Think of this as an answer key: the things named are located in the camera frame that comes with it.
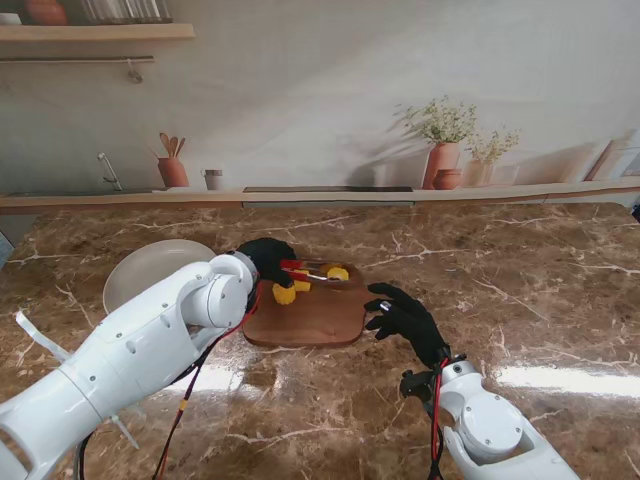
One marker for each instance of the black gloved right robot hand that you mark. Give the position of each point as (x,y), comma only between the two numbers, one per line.
(412,327)

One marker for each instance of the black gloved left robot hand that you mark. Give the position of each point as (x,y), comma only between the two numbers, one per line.
(267,257)

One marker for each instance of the yellow corn chunk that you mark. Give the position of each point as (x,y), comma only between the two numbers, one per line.
(284,295)
(340,275)
(302,286)

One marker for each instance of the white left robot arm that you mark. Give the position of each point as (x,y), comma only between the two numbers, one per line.
(150,325)

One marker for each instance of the brown wooden cutting board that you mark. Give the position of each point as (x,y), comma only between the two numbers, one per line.
(310,320)

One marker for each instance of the white round plate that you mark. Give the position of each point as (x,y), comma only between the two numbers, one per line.
(145,265)

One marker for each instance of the printed kitchen scene backdrop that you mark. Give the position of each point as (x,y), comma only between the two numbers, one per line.
(300,100)

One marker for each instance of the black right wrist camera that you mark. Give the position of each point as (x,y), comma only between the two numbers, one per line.
(415,385)

